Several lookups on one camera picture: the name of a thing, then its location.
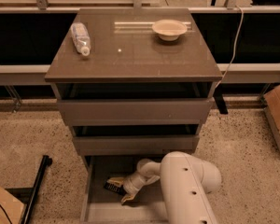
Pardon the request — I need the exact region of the black rxbar chocolate bar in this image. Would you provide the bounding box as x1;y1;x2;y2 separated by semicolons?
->
104;182;126;196

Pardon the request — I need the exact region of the white hanging cable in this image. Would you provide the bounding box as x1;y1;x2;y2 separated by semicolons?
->
214;5;245;89

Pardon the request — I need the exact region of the clear plastic water bottle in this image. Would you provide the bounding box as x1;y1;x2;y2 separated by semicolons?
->
70;22;91;56

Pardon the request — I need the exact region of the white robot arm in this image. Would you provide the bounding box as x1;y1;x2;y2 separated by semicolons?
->
104;151;222;224

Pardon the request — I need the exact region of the grey drawer cabinet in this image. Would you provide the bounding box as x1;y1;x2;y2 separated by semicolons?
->
44;7;223;173

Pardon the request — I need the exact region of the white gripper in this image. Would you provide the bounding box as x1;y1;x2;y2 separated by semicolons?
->
107;173;147;204

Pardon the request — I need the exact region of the grey top drawer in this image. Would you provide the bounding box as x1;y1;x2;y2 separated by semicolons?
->
57;99;214;126

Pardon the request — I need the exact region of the grey open bottom drawer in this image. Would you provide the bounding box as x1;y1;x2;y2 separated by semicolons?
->
81;156;170;224

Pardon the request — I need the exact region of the black metal stand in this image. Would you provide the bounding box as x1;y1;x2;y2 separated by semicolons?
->
7;155;52;224

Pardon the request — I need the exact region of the white paper bowl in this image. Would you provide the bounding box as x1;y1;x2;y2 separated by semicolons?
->
152;20;188;41

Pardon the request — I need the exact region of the brown cardboard box left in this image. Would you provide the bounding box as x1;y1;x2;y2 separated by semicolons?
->
0;186;24;224

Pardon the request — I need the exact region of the grey middle drawer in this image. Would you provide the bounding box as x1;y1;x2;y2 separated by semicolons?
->
73;135;200;156

